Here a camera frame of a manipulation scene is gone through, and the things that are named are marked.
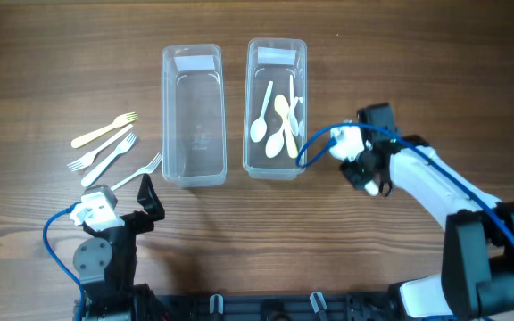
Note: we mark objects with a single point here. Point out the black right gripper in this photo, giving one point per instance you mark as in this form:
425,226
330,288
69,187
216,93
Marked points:
356,180

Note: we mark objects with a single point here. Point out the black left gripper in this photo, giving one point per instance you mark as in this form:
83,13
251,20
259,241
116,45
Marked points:
147,199

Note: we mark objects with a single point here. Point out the clear white plastic fork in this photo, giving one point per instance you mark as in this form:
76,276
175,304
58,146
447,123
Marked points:
148,169

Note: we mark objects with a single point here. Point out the thick white plastic fork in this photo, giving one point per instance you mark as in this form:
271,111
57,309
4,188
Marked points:
123,147

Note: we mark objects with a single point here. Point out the thin white plastic fork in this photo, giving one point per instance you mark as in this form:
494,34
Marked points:
87,159

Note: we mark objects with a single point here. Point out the yellow plastic fork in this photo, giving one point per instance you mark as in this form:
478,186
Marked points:
119,122

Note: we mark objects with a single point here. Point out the thin white spoon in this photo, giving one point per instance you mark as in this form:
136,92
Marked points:
275,143
293,101
258,128

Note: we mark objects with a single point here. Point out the yellow plastic spoon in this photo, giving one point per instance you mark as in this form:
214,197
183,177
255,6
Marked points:
282,109

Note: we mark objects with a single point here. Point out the thick white plastic spoon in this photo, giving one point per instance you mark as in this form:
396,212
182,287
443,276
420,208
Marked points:
371,188

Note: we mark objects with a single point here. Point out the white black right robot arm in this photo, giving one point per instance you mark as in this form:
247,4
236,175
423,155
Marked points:
477,274

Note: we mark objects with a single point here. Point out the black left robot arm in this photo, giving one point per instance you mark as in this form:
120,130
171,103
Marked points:
107,261

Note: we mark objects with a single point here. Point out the left clear plastic container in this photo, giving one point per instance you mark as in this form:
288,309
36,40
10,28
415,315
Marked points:
194,135

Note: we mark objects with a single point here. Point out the clear plastic container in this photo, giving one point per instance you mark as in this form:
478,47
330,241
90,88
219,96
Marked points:
194,135
274,59

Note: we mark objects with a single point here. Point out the right clear plastic container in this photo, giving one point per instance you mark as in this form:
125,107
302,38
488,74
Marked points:
274,59

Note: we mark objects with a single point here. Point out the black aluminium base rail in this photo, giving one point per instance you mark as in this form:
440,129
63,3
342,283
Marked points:
355,306

